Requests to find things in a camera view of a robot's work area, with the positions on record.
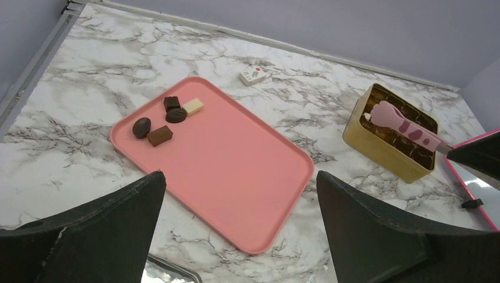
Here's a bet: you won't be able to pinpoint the dark oval chocolate left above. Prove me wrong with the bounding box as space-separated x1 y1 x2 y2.
132 117 151 139

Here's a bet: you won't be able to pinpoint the brown rectangular chocolate bar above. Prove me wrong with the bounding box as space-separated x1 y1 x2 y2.
147 126 173 147

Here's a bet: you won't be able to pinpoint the dark oval chocolate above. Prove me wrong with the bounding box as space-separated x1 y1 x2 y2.
165 108 187 124
132 117 151 139

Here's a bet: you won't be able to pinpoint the pink silicone tongs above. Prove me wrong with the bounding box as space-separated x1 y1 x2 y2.
370 101 453 154

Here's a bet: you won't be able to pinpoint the pink plastic tray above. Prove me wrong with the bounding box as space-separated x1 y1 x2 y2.
110 77 314 254

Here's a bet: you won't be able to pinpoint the dark diamond chocolate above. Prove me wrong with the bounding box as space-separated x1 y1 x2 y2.
163 96 181 113

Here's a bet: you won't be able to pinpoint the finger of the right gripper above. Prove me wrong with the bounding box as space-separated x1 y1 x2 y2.
447 133 499 180

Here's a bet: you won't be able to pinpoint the small white card box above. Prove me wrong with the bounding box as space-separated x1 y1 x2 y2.
238 67 269 87

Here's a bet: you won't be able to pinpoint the silver tin lid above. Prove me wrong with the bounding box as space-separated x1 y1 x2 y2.
141 253 202 283

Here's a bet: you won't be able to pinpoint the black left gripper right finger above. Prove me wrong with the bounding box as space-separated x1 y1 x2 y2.
316 171 499 282

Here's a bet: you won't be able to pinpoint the gold chocolate tin box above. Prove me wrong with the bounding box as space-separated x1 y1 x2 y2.
343 83 439 183

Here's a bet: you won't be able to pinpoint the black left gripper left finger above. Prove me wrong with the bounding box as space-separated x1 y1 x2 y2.
1 171 166 282

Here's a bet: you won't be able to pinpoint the dark oval chocolate centre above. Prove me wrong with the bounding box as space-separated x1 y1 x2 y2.
165 108 187 124

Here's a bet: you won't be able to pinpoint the pink framed whiteboard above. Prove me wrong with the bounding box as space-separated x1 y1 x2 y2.
444 128 500 232

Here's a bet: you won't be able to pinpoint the white flat chocolate upper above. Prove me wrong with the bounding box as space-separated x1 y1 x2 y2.
182 98 204 117

